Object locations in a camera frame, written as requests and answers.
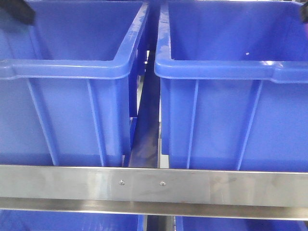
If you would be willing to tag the blue bin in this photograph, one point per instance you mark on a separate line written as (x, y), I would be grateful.
(14, 220)
(68, 83)
(234, 85)
(232, 224)

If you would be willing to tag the steel shelf front rail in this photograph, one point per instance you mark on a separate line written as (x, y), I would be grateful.
(152, 191)

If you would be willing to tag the blue bin lower right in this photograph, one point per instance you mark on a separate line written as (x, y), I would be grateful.
(232, 224)

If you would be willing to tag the blue bin front right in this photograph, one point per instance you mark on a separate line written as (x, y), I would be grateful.
(234, 85)

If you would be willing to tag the blue bin front left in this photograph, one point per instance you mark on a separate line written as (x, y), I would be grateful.
(68, 83)

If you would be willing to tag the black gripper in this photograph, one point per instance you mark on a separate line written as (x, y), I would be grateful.
(19, 10)

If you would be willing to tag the blue bin lower left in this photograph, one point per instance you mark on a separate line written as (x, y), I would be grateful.
(14, 220)

